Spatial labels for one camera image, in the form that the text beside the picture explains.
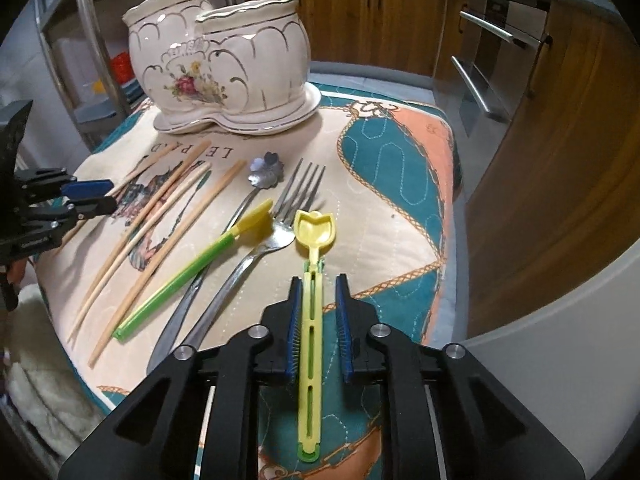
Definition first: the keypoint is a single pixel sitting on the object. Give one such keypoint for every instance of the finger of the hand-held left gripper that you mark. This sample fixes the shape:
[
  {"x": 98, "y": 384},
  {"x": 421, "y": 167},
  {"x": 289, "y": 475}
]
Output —
[
  {"x": 90, "y": 188},
  {"x": 95, "y": 207}
]

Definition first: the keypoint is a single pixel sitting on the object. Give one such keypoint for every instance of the white floral ceramic utensil holder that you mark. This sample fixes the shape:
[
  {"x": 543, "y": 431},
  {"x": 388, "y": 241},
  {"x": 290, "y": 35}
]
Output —
[{"x": 225, "y": 65}]

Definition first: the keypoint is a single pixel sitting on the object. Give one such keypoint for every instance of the wooden base cabinet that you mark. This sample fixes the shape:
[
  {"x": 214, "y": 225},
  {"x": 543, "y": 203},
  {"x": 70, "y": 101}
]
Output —
[
  {"x": 560, "y": 175},
  {"x": 360, "y": 20}
]

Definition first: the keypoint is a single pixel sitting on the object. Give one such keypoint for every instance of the yellow plastic item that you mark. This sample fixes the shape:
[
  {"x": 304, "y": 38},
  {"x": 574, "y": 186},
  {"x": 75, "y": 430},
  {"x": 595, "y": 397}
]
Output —
[{"x": 99, "y": 86}]

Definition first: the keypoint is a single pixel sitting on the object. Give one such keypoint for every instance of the wooden chopstick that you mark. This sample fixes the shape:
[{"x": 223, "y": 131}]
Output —
[
  {"x": 145, "y": 167},
  {"x": 150, "y": 237},
  {"x": 175, "y": 255},
  {"x": 170, "y": 192}
]

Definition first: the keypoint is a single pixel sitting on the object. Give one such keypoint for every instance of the red plastic bag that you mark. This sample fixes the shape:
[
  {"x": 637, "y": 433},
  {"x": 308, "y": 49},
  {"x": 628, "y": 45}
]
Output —
[{"x": 121, "y": 66}]

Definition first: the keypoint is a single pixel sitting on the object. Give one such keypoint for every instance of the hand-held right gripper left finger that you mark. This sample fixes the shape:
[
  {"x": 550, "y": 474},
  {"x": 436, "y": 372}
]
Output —
[{"x": 294, "y": 332}]

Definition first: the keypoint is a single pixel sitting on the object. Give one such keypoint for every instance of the printed quilted mat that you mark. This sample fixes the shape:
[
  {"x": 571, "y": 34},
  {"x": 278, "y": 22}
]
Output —
[{"x": 370, "y": 200}]

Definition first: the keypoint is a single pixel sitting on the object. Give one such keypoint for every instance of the steel fork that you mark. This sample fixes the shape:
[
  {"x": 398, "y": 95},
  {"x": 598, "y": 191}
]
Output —
[{"x": 280, "y": 237}]

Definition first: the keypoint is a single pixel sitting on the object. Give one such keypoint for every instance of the flower-shaped steel spoon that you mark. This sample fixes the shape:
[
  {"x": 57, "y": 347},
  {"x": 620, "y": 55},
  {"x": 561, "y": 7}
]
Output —
[{"x": 267, "y": 170}]

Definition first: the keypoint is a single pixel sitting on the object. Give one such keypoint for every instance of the yellow tulip plastic spoon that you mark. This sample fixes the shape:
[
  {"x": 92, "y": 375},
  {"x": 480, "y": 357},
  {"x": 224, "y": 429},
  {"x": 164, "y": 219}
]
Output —
[
  {"x": 200, "y": 262},
  {"x": 312, "y": 232}
]

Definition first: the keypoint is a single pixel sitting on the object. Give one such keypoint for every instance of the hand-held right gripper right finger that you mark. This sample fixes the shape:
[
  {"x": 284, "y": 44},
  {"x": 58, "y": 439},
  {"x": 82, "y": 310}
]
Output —
[{"x": 344, "y": 332}]

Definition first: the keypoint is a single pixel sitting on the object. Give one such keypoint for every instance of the steel shelf rack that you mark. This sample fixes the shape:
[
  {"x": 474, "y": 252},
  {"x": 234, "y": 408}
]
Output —
[{"x": 95, "y": 35}]

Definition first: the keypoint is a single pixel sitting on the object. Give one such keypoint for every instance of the white fluffy cloth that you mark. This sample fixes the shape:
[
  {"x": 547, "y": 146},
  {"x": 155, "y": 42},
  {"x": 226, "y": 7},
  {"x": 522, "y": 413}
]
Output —
[{"x": 40, "y": 395}]

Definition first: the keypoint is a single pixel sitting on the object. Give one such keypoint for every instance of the built-in steel oven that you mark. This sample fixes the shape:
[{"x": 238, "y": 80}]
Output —
[{"x": 492, "y": 45}]

